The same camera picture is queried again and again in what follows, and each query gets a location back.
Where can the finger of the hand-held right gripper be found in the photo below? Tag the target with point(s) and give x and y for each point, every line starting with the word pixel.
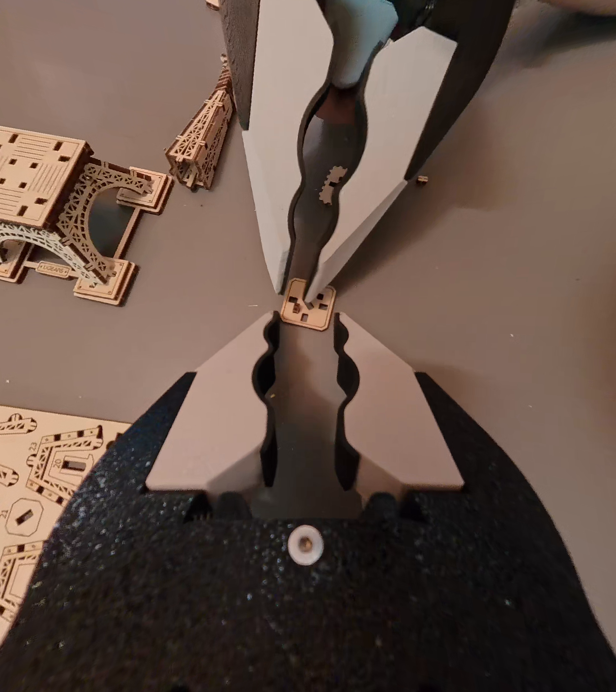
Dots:
pixel 273 162
pixel 389 135

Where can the small square wooden plate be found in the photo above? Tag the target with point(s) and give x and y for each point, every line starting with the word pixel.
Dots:
pixel 320 316

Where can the wooden tower model spire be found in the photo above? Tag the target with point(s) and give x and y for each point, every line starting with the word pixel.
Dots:
pixel 202 135

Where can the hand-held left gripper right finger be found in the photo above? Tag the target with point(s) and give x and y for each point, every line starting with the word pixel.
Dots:
pixel 400 432

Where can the wooden puzzle parts sheet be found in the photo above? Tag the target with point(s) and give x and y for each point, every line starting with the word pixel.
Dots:
pixel 43 494

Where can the small notched wooden piece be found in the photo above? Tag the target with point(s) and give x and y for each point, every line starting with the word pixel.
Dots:
pixel 332 186

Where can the wooden tower model base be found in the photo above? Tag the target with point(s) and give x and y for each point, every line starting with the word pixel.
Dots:
pixel 21 173

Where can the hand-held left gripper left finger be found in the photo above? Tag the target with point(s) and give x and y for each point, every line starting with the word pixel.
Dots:
pixel 216 432

